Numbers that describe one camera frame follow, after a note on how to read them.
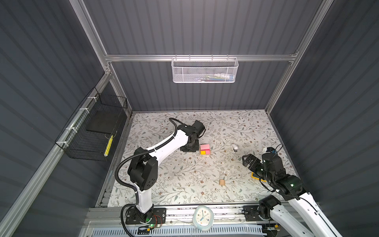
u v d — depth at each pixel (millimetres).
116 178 446
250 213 736
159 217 722
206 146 939
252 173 657
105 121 778
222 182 842
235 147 960
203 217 708
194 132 634
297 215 482
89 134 724
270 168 561
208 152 940
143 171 469
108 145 686
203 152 940
